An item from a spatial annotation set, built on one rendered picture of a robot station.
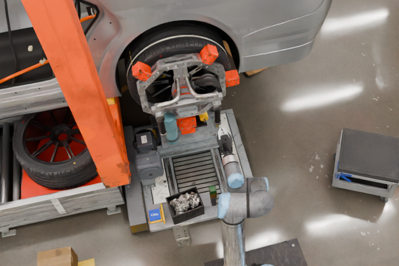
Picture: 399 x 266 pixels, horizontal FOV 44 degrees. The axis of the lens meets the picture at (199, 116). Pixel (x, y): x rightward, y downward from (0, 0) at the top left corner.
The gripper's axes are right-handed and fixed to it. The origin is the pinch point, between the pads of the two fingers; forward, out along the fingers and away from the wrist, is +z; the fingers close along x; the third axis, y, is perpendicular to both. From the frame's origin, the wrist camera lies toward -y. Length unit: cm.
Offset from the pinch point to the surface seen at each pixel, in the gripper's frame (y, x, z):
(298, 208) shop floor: 83, 49, -24
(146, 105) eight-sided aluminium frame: 4, -41, 31
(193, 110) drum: -1.4, -13.6, 16.0
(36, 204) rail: 47, -124, 2
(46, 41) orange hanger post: -100, -73, -7
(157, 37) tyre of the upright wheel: -33, -27, 50
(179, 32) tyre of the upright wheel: -35, -13, 49
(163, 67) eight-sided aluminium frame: -28.5, -26.5, 30.3
